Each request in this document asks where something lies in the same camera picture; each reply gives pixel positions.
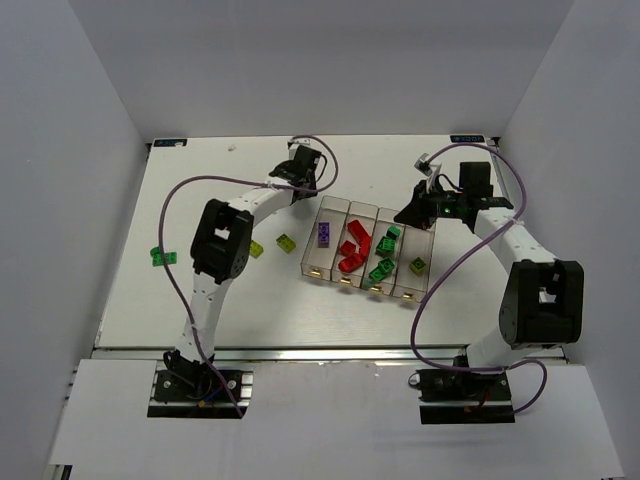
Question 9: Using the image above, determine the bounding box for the green number one lego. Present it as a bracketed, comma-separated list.
[386, 225, 402, 240]

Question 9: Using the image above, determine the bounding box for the purple lego brick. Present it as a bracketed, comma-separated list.
[317, 222, 331, 248]

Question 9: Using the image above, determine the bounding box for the yellow-green lego brick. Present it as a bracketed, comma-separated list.
[249, 241, 264, 258]
[409, 257, 427, 276]
[276, 234, 296, 254]

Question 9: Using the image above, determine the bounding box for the large red lego brick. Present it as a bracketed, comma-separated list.
[347, 219, 372, 260]

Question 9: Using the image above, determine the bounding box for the small red lego brick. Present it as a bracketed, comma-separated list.
[339, 240, 357, 256]

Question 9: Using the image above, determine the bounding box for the red rounded lego brick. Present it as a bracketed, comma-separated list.
[338, 252, 364, 273]

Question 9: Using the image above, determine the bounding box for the green L-shaped lego plate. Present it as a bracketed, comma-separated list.
[150, 246, 178, 267]

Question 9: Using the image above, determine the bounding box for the small green lego brick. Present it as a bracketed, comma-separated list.
[377, 257, 396, 275]

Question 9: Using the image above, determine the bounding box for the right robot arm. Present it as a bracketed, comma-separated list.
[394, 160, 584, 374]

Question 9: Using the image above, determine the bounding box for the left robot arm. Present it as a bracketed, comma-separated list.
[163, 144, 326, 391]

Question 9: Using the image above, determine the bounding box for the clear bin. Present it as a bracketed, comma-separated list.
[391, 223, 435, 302]
[332, 202, 378, 288]
[300, 195, 350, 281]
[361, 208, 404, 296]

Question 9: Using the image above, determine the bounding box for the right blue label sticker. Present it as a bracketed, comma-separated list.
[449, 134, 485, 143]

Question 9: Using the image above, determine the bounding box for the blue label sticker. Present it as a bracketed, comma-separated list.
[152, 138, 187, 148]
[449, 134, 485, 143]

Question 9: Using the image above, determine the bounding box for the left blue label sticker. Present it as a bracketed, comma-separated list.
[152, 138, 187, 148]

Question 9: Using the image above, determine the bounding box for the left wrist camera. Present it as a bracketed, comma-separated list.
[287, 138, 311, 150]

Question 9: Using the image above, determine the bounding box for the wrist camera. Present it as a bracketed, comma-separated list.
[414, 153, 442, 193]
[287, 138, 311, 150]

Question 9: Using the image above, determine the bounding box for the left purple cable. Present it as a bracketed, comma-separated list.
[158, 134, 340, 419]

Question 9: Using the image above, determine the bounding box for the purple cable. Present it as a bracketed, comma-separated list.
[158, 134, 340, 419]
[409, 143, 549, 414]

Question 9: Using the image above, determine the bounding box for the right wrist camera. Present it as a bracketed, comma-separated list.
[414, 153, 442, 193]

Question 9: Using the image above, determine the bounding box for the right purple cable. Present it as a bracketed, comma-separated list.
[409, 143, 549, 414]

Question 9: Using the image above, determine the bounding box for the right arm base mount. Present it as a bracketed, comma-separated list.
[408, 369, 515, 425]

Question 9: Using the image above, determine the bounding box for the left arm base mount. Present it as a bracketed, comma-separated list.
[147, 369, 253, 420]

